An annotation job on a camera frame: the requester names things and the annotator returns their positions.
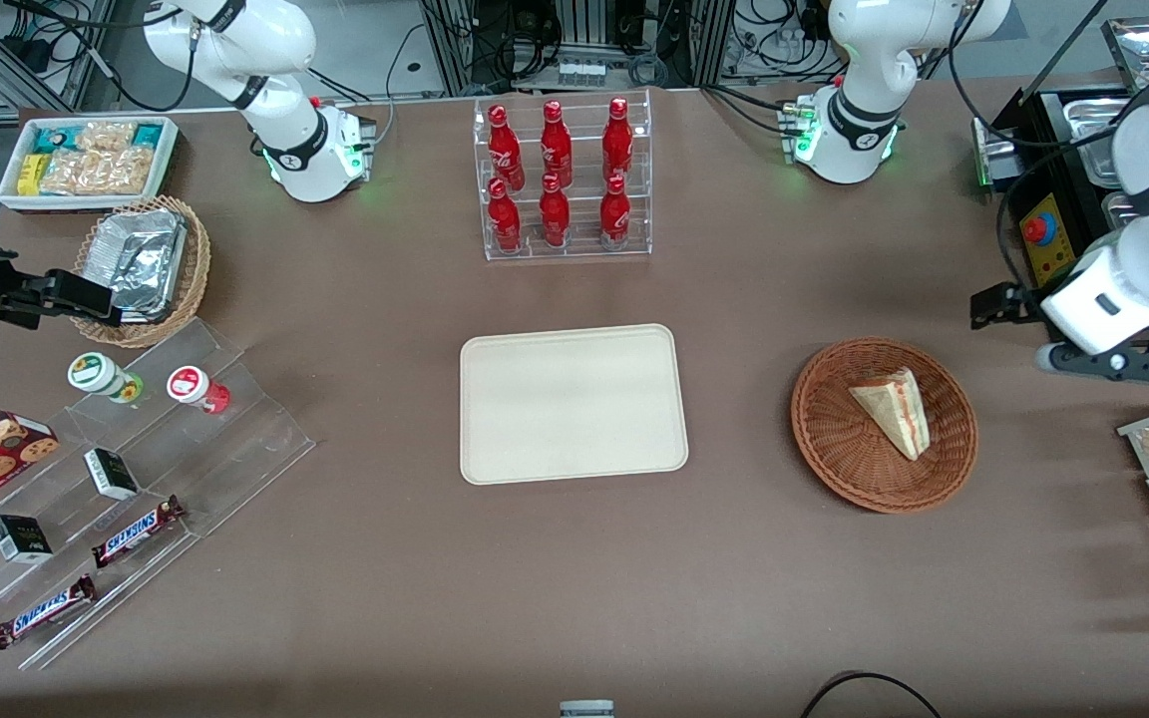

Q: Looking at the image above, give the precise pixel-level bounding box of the silver foil container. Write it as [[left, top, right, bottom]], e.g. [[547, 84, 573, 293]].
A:
[[84, 209, 189, 325]]

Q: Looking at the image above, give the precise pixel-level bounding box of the triangular sandwich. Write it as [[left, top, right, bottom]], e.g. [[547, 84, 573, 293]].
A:
[[849, 366, 932, 462]]

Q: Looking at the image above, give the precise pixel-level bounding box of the black food warmer case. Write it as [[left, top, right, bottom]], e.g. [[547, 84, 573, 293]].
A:
[[991, 0, 1149, 348]]

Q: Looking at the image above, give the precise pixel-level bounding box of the clear acrylic stepped shelf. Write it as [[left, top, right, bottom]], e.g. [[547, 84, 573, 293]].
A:
[[0, 317, 317, 671]]

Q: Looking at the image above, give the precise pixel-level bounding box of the brown round wicker basket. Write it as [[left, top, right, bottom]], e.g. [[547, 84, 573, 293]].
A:
[[790, 337, 979, 515]]

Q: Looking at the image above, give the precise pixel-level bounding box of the red cola bottle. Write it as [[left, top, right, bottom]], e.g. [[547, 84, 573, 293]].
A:
[[487, 104, 526, 191], [488, 178, 524, 253], [599, 175, 632, 250], [601, 97, 634, 185], [540, 100, 574, 188], [539, 173, 572, 248]]

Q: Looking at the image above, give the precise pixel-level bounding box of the clear acrylic bottle rack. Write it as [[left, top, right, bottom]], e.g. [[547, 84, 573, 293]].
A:
[[473, 88, 653, 262]]

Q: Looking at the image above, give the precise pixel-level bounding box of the brown snickers bar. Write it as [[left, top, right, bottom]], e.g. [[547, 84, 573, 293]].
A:
[[91, 496, 187, 569], [0, 573, 99, 651]]

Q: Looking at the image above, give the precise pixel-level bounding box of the green lid snack cup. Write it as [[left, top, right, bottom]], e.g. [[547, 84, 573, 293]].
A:
[[67, 352, 145, 405]]

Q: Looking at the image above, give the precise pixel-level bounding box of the black cable loop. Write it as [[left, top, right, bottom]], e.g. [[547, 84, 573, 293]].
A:
[[799, 671, 945, 718]]

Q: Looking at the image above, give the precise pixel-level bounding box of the aluminium frame cabinet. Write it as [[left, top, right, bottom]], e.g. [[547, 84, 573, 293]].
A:
[[420, 0, 737, 97]]

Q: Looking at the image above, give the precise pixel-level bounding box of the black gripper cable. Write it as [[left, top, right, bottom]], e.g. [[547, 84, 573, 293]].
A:
[[993, 165, 1066, 296]]

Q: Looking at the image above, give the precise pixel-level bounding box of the black arm base cable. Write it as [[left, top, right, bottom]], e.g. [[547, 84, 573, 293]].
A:
[[303, 65, 378, 107]]

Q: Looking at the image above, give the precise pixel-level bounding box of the red lid snack cup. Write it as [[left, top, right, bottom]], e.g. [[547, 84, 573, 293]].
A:
[[166, 365, 231, 415]]

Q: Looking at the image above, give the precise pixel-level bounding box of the beige rectangular tray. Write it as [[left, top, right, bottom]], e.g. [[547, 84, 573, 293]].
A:
[[460, 323, 689, 487]]

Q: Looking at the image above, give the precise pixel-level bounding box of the clear bag of crackers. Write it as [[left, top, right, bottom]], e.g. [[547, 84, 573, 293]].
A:
[[74, 121, 139, 154], [39, 148, 159, 197]]

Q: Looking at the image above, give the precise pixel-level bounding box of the small black box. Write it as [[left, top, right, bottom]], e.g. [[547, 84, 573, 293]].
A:
[[84, 448, 141, 502], [0, 514, 54, 565]]

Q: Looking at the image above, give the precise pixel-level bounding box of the tan oval wicker basket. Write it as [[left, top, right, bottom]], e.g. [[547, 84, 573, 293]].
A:
[[73, 194, 211, 350]]

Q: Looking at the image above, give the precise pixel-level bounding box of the white rectangular snack bin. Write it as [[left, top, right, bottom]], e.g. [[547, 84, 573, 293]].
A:
[[0, 115, 180, 214]]

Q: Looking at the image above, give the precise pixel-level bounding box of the thin grey cable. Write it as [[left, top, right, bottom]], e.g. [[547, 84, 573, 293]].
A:
[[373, 24, 428, 147]]

